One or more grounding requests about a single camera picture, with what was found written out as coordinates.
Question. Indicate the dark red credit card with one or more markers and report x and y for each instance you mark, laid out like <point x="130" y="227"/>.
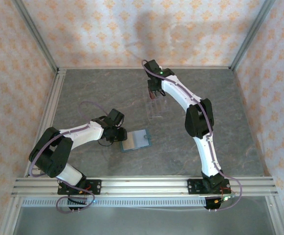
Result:
<point x="153" y="96"/>

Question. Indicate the teal leather card holder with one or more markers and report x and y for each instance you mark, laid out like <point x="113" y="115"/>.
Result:
<point x="137" y="142"/>

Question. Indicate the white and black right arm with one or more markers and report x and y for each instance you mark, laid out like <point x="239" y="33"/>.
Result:
<point x="206" y="156"/>

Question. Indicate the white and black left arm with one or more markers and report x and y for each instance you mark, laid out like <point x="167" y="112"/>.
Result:
<point x="83" y="135"/>

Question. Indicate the clear acrylic card stand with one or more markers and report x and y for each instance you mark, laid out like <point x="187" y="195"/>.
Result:
<point x="156" y="110"/>

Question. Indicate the grey metal lower panel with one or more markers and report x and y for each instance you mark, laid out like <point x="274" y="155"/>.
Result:
<point x="144" y="222"/>

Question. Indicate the thin aluminium back rail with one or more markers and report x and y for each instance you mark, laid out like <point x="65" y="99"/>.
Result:
<point x="107" y="67"/>

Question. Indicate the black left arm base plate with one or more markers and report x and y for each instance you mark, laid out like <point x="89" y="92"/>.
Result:
<point x="96" y="187"/>

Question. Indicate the wide aluminium mounting rail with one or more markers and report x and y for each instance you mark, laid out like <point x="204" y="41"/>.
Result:
<point x="144" y="186"/>

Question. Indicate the aluminium side rail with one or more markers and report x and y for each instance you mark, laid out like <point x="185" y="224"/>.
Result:
<point x="53" y="98"/>

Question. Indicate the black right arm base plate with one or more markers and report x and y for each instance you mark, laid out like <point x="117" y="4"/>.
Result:
<point x="193" y="187"/>

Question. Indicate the aluminium frame post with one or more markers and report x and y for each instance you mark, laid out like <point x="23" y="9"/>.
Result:
<point x="35" y="34"/>
<point x="252" y="34"/>

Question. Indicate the aluminium frame leg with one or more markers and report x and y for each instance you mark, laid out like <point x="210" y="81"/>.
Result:
<point x="276" y="215"/>
<point x="9" y="218"/>

